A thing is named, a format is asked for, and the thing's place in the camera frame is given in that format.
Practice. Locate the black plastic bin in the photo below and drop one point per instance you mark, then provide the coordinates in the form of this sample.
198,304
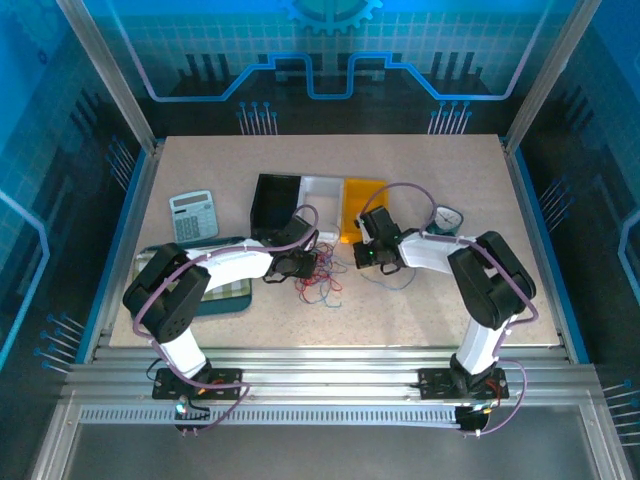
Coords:
272,205

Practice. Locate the aluminium side rail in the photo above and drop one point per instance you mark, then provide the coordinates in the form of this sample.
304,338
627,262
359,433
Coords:
540,250
125,250

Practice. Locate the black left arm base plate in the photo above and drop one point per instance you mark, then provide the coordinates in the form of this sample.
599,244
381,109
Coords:
225,377

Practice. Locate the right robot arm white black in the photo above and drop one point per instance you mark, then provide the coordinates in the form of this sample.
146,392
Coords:
425,252

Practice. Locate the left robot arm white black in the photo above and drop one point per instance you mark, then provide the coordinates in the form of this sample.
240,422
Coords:
235,262

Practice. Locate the teal mat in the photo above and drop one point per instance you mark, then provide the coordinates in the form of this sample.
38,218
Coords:
225,310

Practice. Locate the aluminium front frame rail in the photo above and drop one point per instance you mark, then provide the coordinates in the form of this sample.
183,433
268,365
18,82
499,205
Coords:
325,370

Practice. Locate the white plastic bin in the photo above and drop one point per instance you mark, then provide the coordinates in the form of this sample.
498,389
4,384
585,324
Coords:
322,187

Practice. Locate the small teal alarm clock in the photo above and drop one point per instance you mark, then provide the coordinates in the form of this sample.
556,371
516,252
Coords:
446,219

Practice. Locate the grey desk calculator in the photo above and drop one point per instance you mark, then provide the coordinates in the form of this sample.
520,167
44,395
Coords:
194,217

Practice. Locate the orange plastic bin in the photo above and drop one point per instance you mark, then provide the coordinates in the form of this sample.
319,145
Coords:
357,197

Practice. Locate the aluminium frame post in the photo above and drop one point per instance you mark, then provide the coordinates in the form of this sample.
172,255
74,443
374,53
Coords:
550,70
110,75

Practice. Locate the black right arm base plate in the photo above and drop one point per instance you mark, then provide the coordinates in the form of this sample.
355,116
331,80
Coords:
435,382

